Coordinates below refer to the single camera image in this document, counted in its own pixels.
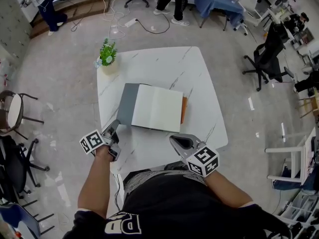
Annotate grey metal cabinet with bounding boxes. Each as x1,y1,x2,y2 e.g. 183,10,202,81
0,0,33,59

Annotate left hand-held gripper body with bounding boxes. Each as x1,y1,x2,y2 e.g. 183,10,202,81
79,129,122,162

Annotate white office chair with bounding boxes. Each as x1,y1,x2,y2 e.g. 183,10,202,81
233,5,264,36

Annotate small potted green plant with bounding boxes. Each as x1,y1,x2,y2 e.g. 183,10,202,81
94,38,118,76

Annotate white storage rack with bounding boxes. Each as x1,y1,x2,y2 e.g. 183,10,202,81
275,190,319,239

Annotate book grey cover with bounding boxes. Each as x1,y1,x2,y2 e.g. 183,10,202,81
116,83,184,134

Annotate white cable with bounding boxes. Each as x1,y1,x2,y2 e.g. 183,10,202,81
103,0,130,38

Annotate person's black printed shirt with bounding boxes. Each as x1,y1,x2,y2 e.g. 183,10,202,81
62,173,292,239

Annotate person's patterned shorts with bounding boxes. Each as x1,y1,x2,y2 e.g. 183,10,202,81
123,163,207,201

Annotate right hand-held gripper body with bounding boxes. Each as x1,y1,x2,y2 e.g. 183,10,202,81
183,145,219,178

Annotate white marble table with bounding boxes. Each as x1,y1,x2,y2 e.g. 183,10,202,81
96,46,229,176

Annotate person's left forearm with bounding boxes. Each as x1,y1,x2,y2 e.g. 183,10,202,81
77,147,113,220

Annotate brown round chair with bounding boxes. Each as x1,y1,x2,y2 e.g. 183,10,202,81
0,90,45,140

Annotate white frame table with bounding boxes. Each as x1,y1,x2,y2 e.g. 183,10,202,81
264,127,319,184

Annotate black power cable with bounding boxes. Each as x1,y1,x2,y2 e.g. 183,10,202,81
136,11,171,34

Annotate wooden step platform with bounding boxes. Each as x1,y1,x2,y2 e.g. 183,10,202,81
29,0,112,39

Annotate person's right forearm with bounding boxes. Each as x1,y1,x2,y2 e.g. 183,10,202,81
204,170,255,209

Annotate blue chair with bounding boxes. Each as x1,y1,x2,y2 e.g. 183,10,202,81
0,203,55,239

